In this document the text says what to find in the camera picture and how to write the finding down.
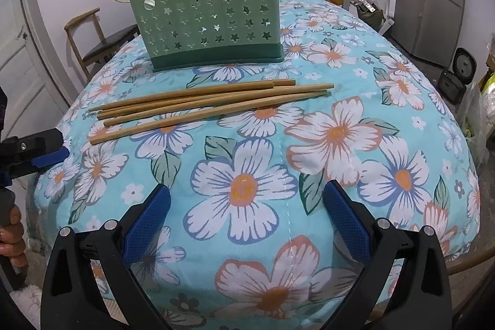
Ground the black rice cooker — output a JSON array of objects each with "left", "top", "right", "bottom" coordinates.
[{"left": 437, "top": 48, "right": 476, "bottom": 105}]

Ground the green perforated utensil holder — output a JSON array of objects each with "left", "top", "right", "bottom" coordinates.
[{"left": 129, "top": 0, "right": 284, "bottom": 70}]

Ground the white panel door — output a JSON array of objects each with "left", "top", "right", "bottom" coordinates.
[{"left": 0, "top": 0, "right": 68, "bottom": 138}]

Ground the person left hand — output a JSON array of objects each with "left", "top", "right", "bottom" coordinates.
[{"left": 0, "top": 205, "right": 28, "bottom": 268}]

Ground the wooden chair black seat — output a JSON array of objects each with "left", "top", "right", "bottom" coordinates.
[{"left": 64, "top": 7, "right": 141, "bottom": 82}]

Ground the wooden chopstick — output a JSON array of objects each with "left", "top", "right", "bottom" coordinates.
[
  {"left": 89, "top": 79, "right": 296, "bottom": 111},
  {"left": 98, "top": 83, "right": 334, "bottom": 127},
  {"left": 96, "top": 80, "right": 275, "bottom": 121},
  {"left": 90, "top": 88, "right": 327, "bottom": 146}
]

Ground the floral blue quilt cover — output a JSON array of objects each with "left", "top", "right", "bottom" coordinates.
[{"left": 27, "top": 0, "right": 481, "bottom": 329}]

